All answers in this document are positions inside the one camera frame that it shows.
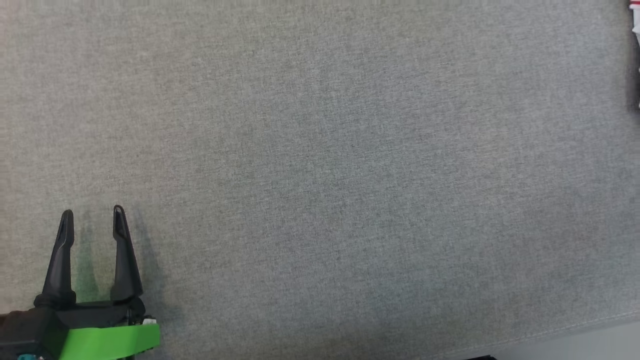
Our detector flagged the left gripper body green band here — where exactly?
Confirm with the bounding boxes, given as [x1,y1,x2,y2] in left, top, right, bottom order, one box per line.
[55,298,161,360]

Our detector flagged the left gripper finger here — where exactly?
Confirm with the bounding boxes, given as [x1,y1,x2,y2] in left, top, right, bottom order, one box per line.
[34,210,77,309]
[110,205,145,303]

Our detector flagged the grey fabric sofa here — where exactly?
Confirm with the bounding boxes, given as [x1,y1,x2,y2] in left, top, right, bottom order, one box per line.
[0,0,640,360]

